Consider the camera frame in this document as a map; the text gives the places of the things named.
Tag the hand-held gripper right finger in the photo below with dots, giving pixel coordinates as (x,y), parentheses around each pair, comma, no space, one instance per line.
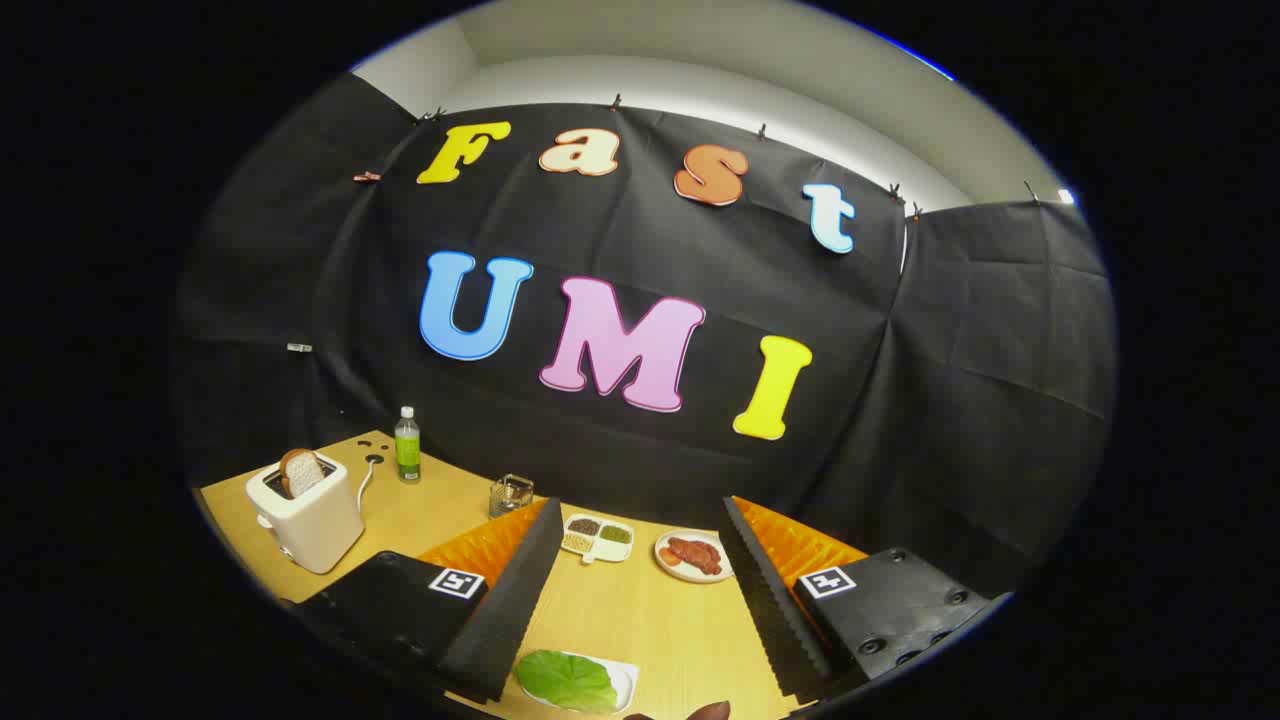
(775,610)

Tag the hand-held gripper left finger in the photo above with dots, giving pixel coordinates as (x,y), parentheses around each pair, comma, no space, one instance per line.
(510,610)

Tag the green lettuce leaf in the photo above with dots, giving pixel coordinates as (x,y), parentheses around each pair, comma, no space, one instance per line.
(565,680)

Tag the white round meat plate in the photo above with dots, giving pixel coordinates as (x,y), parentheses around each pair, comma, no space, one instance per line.
(690,577)

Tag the brown meat slice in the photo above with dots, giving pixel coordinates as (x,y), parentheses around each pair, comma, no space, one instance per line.
(697,553)

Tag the white divided dish with beans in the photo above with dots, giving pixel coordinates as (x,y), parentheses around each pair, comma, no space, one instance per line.
(598,540)

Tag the orange food slice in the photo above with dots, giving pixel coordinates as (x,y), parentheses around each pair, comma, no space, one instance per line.
(668,556)

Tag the white square plate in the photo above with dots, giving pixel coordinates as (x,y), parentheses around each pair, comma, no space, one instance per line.
(626,680)

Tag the green label drink bottle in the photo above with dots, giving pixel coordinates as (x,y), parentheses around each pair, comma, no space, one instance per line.
(407,455)

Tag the white toaster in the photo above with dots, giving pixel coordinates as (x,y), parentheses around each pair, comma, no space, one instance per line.
(315,525)

